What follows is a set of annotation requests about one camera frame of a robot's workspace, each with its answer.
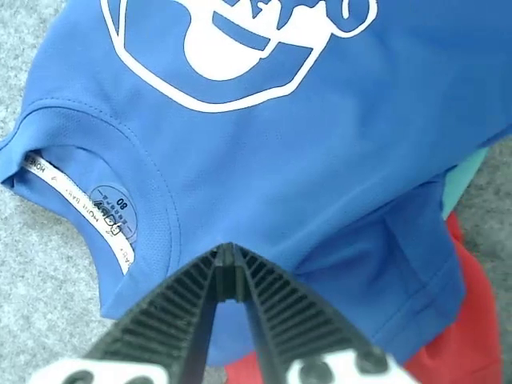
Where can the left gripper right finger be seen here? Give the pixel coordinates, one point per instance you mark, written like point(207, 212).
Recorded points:
point(304, 320)

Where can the red shirt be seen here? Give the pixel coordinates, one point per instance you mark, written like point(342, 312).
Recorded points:
point(460, 328)

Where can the blue shirt with white print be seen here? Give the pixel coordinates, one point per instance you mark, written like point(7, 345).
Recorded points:
point(304, 168)

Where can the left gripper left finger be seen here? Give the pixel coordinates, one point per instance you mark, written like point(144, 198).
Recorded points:
point(160, 320)

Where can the teal shirt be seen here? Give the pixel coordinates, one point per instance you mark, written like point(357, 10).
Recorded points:
point(460, 180)

